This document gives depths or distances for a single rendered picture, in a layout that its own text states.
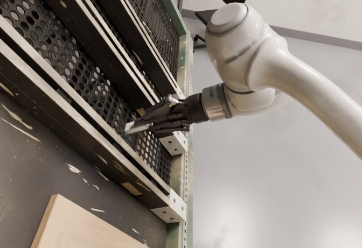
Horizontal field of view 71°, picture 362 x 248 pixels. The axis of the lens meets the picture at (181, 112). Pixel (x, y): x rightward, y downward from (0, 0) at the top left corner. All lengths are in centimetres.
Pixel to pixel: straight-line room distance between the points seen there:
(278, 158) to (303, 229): 59
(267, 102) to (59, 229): 48
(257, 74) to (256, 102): 14
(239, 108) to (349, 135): 23
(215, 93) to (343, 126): 27
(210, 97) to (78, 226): 39
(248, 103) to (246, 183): 163
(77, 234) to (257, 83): 45
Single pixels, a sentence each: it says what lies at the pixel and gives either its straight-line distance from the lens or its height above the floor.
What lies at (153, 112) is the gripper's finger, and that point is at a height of 132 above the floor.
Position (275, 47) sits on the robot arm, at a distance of 45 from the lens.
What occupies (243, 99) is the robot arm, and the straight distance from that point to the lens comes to 56.
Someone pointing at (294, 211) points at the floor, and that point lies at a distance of 221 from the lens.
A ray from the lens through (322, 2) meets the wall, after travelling 410.
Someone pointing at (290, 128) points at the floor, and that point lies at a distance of 271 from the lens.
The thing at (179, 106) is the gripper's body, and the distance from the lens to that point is 63.
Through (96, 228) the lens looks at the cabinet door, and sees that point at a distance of 63.
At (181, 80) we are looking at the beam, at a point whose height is 89.
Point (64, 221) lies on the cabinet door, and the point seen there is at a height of 128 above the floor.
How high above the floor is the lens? 179
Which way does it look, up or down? 46 degrees down
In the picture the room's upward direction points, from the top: 9 degrees clockwise
